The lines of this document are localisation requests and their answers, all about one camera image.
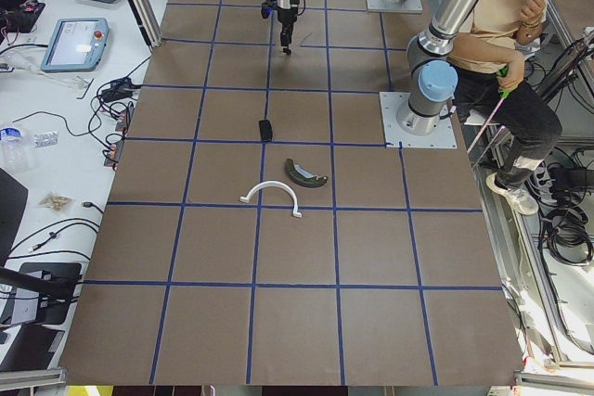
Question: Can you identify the black laptop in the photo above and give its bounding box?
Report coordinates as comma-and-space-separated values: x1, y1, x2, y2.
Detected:
1, 262, 82, 326

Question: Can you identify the black brake pad plate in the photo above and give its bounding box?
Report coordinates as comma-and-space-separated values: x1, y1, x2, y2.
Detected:
258, 120, 273, 142

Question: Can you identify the seated person beige shirt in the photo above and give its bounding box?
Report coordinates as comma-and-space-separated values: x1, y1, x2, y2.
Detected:
448, 0, 562, 215

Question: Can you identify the green brake shoe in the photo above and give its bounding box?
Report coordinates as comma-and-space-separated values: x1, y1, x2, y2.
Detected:
284, 159, 329, 188

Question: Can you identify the white curved plastic bracket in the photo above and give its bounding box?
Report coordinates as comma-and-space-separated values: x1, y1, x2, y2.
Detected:
239, 180, 303, 218

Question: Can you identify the near teach pendant tablet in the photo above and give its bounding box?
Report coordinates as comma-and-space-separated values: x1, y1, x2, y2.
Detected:
41, 18, 110, 72

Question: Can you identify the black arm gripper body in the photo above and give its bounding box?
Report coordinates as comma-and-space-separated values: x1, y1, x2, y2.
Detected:
277, 0, 300, 39

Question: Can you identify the clear plastic bottle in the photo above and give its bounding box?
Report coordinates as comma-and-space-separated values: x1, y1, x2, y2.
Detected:
1, 123, 37, 173

